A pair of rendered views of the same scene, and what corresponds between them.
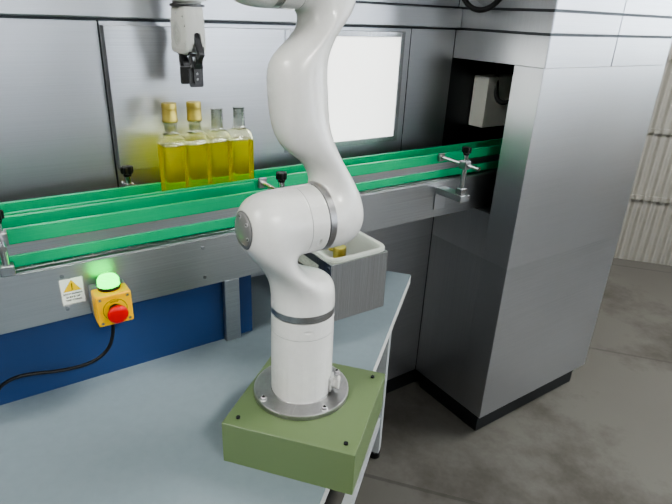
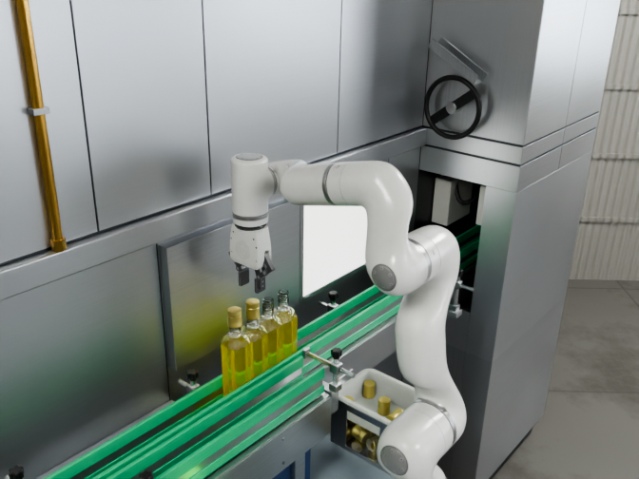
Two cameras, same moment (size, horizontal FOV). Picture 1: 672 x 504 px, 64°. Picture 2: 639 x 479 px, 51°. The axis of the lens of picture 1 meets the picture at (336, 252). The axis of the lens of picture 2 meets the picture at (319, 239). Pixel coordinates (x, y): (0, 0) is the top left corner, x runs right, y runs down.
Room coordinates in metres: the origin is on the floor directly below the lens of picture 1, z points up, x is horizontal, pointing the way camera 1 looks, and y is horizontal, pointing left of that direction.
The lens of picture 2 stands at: (-0.14, 0.59, 2.14)
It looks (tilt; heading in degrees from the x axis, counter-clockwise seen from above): 24 degrees down; 345
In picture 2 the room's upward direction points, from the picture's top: 1 degrees clockwise
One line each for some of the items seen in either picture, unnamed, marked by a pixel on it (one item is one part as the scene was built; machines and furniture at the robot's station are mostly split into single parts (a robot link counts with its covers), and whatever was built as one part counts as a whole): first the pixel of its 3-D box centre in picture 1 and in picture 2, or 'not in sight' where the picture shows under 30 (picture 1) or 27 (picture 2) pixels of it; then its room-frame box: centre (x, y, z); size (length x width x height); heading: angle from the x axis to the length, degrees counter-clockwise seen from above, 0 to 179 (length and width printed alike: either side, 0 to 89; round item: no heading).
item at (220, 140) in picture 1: (219, 170); (268, 351); (1.35, 0.31, 1.16); 0.06 x 0.06 x 0.21; 35
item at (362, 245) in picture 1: (334, 253); (381, 407); (1.28, 0.00, 0.97); 0.22 x 0.17 x 0.09; 35
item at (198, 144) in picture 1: (197, 173); (254, 360); (1.31, 0.35, 1.16); 0.06 x 0.06 x 0.21; 36
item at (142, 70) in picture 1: (276, 93); (291, 253); (1.59, 0.19, 1.32); 0.90 x 0.03 x 0.34; 125
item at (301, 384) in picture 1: (302, 350); not in sight; (0.89, 0.06, 0.93); 0.19 x 0.19 x 0.18
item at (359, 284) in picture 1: (328, 266); (372, 416); (1.30, 0.02, 0.92); 0.27 x 0.17 x 0.15; 35
